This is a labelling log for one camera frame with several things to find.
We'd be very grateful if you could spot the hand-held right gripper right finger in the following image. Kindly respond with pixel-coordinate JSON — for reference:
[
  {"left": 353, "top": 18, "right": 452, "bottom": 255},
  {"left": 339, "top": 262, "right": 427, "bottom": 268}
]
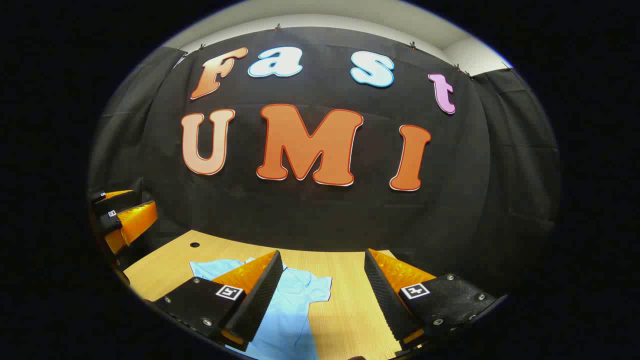
[{"left": 364, "top": 248, "right": 501, "bottom": 357}]

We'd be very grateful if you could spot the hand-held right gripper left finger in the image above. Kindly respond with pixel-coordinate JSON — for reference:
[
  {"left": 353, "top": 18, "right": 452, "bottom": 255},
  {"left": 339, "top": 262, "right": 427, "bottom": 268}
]
[{"left": 152, "top": 250, "right": 285, "bottom": 352}]

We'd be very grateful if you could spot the light blue polo T-shirt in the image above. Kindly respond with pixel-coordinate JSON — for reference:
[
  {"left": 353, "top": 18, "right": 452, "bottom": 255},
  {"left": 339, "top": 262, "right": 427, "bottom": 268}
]
[{"left": 189, "top": 257, "right": 333, "bottom": 360}]

